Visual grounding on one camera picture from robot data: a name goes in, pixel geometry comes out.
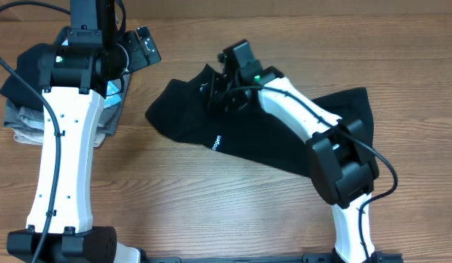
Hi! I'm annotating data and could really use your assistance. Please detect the black t-shirt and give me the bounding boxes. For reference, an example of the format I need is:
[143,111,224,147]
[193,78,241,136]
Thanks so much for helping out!
[145,64,375,179]

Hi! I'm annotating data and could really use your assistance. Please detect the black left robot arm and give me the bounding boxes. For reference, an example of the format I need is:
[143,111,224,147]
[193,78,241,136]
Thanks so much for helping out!
[7,26,161,262]

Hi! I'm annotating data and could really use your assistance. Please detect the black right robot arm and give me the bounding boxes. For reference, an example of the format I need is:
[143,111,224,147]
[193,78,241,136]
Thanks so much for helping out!
[205,50,379,262]

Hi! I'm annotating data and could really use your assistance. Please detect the folded light blue garment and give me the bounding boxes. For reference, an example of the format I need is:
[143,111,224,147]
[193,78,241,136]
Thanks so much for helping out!
[53,36,128,108]

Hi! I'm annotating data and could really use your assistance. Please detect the folded black garment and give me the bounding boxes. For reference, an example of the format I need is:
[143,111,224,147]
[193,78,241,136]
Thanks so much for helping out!
[0,42,53,113]

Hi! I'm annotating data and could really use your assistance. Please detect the folded beige garment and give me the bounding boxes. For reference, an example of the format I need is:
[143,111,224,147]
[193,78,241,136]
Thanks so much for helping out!
[12,128,106,148]

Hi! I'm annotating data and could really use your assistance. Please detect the folded grey garment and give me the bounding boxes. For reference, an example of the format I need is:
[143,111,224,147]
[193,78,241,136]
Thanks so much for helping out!
[4,75,130,136]

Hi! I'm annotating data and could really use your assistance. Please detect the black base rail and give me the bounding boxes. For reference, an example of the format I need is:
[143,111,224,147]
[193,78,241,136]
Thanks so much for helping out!
[141,253,342,263]

